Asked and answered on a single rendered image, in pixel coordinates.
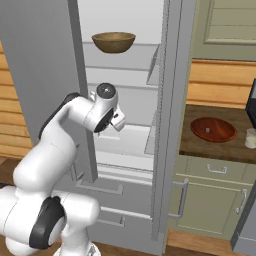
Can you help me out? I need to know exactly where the grey fridge drawer handle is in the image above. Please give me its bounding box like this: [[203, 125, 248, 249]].
[[75, 179, 125, 196], [96, 215, 127, 229]]

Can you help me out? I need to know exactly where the glass of lemonade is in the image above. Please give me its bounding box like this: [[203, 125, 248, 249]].
[[244, 127, 256, 150]]

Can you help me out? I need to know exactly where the black microwave oven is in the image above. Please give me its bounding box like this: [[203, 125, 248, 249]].
[[245, 77, 256, 130]]

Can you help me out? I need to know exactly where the grey fridge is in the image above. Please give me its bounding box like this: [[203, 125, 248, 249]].
[[77, 0, 168, 248]]

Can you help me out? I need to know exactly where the green cupboard door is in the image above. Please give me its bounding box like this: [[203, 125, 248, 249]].
[[167, 174, 254, 240]]

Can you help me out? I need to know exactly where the grey appliance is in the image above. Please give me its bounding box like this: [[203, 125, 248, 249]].
[[230, 189, 256, 256]]

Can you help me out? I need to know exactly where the red-brown ice bowl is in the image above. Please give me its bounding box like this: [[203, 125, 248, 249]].
[[189, 116, 238, 144]]

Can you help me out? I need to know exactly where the silver cupboard door handle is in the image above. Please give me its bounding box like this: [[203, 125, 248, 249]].
[[234, 188, 249, 215]]

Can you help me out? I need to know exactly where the narrow grey fridge door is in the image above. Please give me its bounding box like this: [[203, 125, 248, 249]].
[[150, 0, 198, 242]]

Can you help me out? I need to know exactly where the silver drawer handle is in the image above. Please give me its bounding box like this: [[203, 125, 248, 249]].
[[206, 163, 229, 175]]

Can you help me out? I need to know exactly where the green wall cupboard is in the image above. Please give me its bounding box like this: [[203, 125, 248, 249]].
[[191, 0, 256, 63]]

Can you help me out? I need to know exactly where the short grey fridge door handle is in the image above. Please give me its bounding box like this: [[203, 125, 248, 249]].
[[69, 162, 85, 183]]

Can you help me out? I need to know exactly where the grey fridge door bin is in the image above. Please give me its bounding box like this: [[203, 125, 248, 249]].
[[143, 111, 158, 156], [145, 44, 161, 86]]

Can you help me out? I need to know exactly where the grey fridge drawer front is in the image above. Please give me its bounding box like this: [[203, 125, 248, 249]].
[[85, 210, 155, 248], [53, 173, 155, 219]]

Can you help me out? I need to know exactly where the brown wooden bowl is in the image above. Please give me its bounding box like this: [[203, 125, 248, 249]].
[[91, 31, 137, 54]]

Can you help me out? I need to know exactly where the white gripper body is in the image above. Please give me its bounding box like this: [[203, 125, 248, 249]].
[[110, 109, 127, 132]]

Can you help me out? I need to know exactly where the wide grey fridge door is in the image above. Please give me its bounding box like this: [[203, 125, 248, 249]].
[[0, 0, 99, 183]]

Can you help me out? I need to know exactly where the green drawer front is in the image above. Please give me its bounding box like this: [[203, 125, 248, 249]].
[[185, 155, 248, 184]]

